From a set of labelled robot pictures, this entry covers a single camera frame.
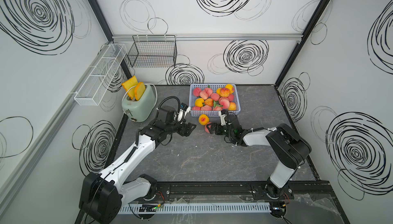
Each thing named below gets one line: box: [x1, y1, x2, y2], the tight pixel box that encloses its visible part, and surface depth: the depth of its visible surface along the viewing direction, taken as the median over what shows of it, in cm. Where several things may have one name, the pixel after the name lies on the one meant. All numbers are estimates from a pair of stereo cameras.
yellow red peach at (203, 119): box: [198, 113, 210, 126], surface depth 96 cm
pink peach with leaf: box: [219, 97, 231, 110], surface depth 100 cm
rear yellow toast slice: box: [121, 75, 139, 100], surface depth 93 cm
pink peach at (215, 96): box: [210, 92, 220, 102], surface depth 109 cm
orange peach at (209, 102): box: [204, 97, 214, 107], surface depth 106 cm
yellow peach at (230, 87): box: [225, 83, 234, 95], surface depth 110 cm
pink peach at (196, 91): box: [192, 86, 203, 98], surface depth 111 cm
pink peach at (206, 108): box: [200, 104, 212, 111], surface depth 103 cm
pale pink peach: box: [199, 90, 209, 100], surface depth 107 cm
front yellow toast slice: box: [134, 81, 146, 102], surface depth 93 cm
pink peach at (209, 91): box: [204, 87, 213, 97], surface depth 111 cm
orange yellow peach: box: [228, 101, 237, 111], surface depth 103 cm
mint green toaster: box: [121, 83, 158, 123], surface depth 93 cm
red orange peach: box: [212, 106, 223, 111], surface depth 101 cm
